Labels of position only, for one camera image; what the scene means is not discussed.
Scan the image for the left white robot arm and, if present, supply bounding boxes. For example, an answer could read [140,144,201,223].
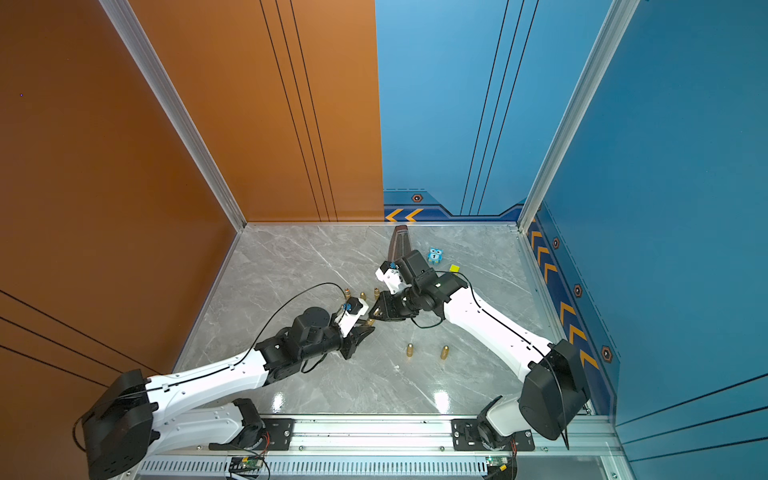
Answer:
[81,303,375,479]

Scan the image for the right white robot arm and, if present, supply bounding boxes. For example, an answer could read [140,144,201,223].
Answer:
[370,265,591,450]

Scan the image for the blue owl toy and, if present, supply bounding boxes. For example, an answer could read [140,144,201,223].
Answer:
[427,248,443,265]

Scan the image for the dark red metronome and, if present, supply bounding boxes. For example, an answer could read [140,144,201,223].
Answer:
[387,224,413,264]

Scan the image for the left green circuit board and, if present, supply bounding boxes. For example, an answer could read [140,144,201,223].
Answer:
[228,456,267,477]

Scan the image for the green circuit board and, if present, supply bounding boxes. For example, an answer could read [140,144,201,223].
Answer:
[228,456,267,477]
[484,456,518,480]

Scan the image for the right green circuit board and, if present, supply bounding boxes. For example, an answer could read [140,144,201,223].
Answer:
[484,456,518,480]

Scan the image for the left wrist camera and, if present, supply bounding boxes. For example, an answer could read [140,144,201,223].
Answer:
[336,297,369,338]

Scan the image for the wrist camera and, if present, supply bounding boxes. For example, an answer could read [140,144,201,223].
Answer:
[336,297,369,338]
[375,261,412,295]

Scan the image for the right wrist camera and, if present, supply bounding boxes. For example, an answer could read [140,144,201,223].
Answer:
[375,261,412,295]

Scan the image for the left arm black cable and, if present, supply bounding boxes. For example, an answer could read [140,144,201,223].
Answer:
[248,281,348,355]

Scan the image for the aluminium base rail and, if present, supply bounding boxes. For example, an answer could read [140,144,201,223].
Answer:
[122,415,633,479]

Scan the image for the left black mount plate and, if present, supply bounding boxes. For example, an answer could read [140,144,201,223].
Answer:
[262,416,295,453]

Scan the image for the black mount plate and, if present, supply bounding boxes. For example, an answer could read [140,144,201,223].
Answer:
[262,416,295,453]
[450,418,535,452]

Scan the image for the right black mount plate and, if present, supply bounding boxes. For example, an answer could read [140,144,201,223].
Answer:
[450,418,535,452]

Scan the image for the right aluminium corner post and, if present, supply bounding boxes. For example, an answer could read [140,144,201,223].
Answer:
[517,0,640,233]

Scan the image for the aluminium corner post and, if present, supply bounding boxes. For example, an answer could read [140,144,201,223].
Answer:
[517,0,640,233]
[100,0,247,232]

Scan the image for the left aluminium corner post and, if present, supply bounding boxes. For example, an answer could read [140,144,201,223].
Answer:
[100,0,247,232]

